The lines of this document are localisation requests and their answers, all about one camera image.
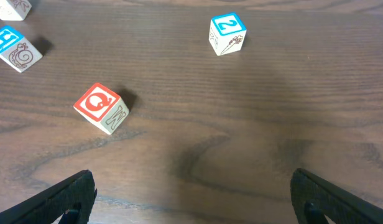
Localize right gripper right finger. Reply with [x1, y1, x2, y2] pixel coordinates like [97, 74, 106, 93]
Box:
[290, 168, 383, 224]

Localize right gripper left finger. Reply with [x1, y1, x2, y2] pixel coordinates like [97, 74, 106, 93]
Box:
[0, 170, 97, 223]

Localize blue number 2 block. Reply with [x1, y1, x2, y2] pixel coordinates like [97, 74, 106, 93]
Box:
[208, 12, 247, 56]

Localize red letter Q block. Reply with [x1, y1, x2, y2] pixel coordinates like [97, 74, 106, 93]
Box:
[73, 83, 129, 135]

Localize blue letter H block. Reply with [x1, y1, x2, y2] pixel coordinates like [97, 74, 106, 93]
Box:
[0, 26, 43, 73]

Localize plain number 2 block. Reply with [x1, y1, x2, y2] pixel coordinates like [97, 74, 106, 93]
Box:
[0, 0, 32, 21]

